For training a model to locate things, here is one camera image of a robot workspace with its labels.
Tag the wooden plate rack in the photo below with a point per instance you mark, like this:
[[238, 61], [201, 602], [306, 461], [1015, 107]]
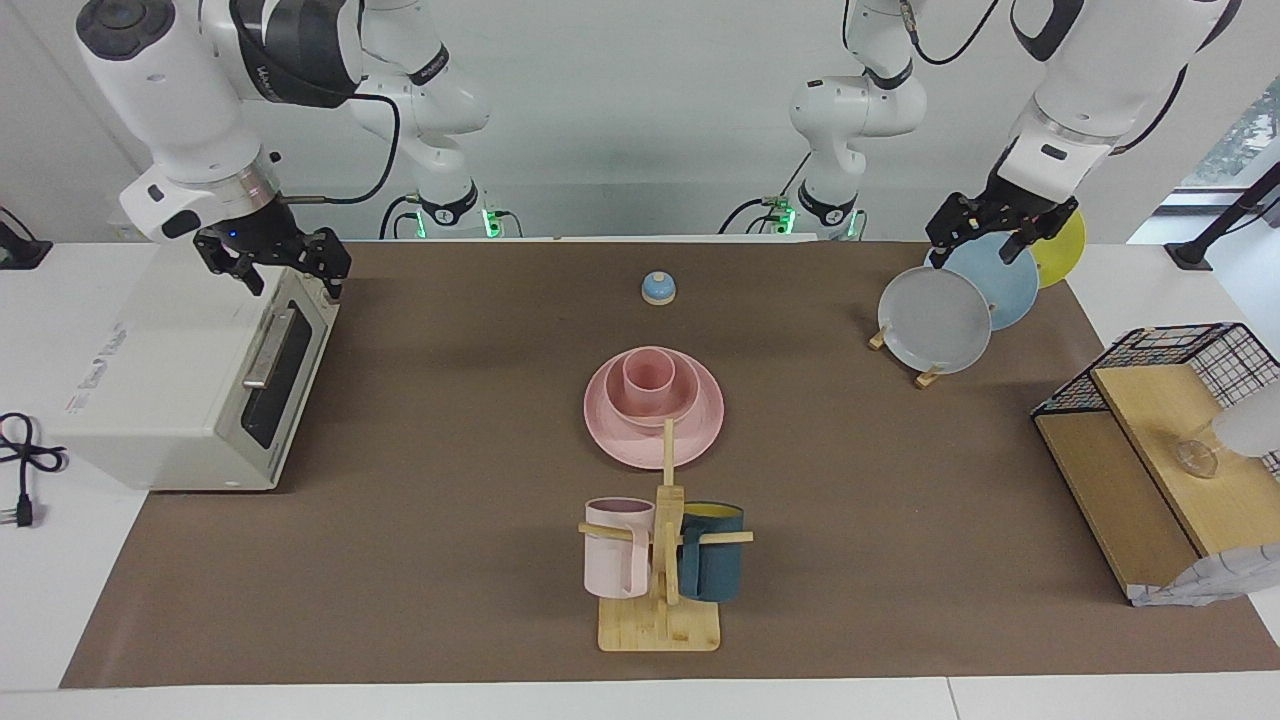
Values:
[[928, 378]]

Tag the light blue plate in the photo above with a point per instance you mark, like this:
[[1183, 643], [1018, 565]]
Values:
[[1010, 290]]

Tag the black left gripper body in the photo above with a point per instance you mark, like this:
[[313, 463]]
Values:
[[1010, 210]]

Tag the pink bowl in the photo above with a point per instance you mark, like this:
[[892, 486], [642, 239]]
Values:
[[685, 395]]

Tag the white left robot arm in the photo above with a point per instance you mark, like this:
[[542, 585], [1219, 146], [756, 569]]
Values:
[[1080, 80]]

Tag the marble patterned sheet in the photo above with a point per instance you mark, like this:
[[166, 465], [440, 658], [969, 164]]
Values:
[[1210, 580]]

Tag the clear glass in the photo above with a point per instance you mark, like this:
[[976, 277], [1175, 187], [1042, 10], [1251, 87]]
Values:
[[1197, 458]]

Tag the wooden shelf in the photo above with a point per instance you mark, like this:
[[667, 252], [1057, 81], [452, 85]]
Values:
[[1130, 500]]

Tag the small blue bell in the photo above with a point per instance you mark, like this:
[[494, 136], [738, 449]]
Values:
[[659, 290]]

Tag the black clamp stand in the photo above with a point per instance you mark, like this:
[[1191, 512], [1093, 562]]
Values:
[[1225, 215]]

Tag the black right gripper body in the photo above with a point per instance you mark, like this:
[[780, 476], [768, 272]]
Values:
[[265, 240]]

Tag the brown table mat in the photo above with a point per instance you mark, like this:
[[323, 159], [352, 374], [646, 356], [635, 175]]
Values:
[[400, 550]]

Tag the dark teal mug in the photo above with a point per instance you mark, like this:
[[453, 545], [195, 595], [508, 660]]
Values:
[[712, 565]]

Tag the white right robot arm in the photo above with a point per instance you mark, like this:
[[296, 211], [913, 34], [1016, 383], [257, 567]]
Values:
[[190, 110]]

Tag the pale pink mug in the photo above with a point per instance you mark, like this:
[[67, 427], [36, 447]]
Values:
[[612, 565]]

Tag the grey plate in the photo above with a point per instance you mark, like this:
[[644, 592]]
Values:
[[935, 320]]

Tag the wooden mug tree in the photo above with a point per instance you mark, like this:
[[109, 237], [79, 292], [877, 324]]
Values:
[[660, 625]]

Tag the yellow plate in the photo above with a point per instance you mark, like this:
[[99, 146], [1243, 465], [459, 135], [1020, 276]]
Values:
[[1065, 255]]

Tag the pink speckled plate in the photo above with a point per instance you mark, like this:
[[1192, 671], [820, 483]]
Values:
[[625, 445]]

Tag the beige toaster oven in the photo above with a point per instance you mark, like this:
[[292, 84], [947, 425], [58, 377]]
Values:
[[170, 370]]

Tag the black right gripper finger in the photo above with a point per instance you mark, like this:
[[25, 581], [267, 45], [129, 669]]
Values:
[[225, 258], [336, 262]]

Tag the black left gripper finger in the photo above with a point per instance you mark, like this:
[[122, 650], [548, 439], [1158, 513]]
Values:
[[942, 235], [1022, 242]]

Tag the black desk device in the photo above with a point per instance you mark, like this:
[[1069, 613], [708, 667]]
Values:
[[20, 250]]

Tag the white frosted bottle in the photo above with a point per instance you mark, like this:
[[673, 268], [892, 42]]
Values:
[[1250, 422]]

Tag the pink cup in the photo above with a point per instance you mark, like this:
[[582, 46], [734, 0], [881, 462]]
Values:
[[650, 385]]

